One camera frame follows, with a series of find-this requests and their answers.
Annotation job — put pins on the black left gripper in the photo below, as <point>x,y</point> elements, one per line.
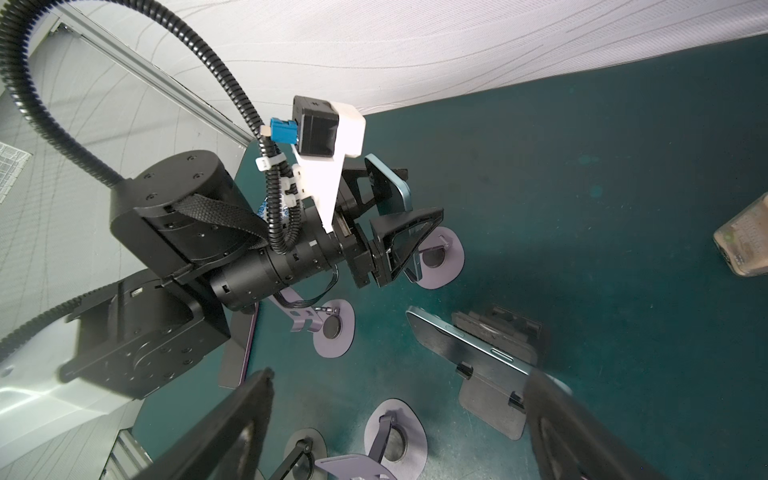
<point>396,236</point>

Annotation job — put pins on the grey phone stand middle back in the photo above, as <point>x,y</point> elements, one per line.
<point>332,325</point>

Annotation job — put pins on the grey phone stand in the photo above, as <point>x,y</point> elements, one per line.
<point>332,325</point>
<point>439,260</point>
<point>396,447</point>
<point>302,450</point>

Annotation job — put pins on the white wire basket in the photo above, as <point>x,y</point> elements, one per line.
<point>13,161</point>

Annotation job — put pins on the phone on horizontal stand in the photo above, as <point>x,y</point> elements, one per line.
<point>462,348</point>

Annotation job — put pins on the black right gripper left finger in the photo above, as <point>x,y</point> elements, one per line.
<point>228,442</point>

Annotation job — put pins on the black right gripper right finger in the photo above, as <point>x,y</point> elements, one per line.
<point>568,442</point>

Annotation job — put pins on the black horizontal phone stand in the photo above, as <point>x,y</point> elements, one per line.
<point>492,391</point>

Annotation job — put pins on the grey phone stand right back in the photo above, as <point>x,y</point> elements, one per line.
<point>439,260</point>

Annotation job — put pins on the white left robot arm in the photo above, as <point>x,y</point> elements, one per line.
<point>205,253</point>

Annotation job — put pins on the grey phone stand right front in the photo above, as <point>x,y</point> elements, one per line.
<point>396,447</point>

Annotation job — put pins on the phone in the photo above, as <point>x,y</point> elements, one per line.
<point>391,193</point>
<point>462,348</point>
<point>235,360</point>

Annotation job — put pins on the grey phone stand left front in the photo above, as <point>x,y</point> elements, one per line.
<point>302,450</point>

